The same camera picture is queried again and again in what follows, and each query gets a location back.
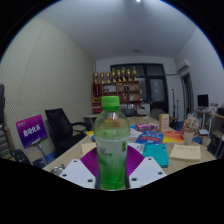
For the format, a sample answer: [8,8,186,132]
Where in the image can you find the wooden shelf unit with trophies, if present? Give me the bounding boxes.
[91,66,143,115]

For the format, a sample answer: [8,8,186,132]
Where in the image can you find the tan cardboard box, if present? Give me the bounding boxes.
[158,113,171,134]

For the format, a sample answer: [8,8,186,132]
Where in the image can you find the blue printed book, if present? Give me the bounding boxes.
[135,130,165,146]

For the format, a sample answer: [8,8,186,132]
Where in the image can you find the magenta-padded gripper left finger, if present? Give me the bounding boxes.
[59,147,101,190]

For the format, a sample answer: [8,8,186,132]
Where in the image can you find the white air conditioner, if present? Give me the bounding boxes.
[176,58,192,72]

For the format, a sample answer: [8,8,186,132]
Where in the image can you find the pink snack packet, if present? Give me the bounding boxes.
[134,122,158,132]

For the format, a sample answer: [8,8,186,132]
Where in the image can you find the purple sign board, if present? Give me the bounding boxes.
[15,114,49,149]

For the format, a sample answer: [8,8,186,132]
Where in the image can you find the black office chair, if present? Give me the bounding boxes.
[44,107,93,158]

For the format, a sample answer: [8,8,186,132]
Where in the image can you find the teal book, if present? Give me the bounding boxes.
[142,143,170,169]

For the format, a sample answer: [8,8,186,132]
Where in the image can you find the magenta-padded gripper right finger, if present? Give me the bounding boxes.
[125,144,168,190]

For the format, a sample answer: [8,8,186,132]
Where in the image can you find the pink flowers in white pot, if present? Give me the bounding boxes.
[182,116,200,146]

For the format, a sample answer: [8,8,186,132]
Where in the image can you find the white paper sheet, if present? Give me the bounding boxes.
[127,141,145,155]

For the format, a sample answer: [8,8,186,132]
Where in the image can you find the green drink bottle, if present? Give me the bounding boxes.
[93,95,132,191]

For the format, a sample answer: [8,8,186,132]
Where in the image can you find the computer monitor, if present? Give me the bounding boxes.
[196,93,210,109]

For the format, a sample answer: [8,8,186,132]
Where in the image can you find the orange book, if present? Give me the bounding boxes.
[162,130,186,145]

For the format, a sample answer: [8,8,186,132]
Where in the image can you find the small metal object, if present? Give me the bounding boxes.
[49,164,67,177]

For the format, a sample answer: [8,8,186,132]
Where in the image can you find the yellow notepad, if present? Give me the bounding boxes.
[168,143,202,163]

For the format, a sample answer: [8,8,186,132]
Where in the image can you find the black tripod stand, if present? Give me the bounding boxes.
[170,87,180,122]

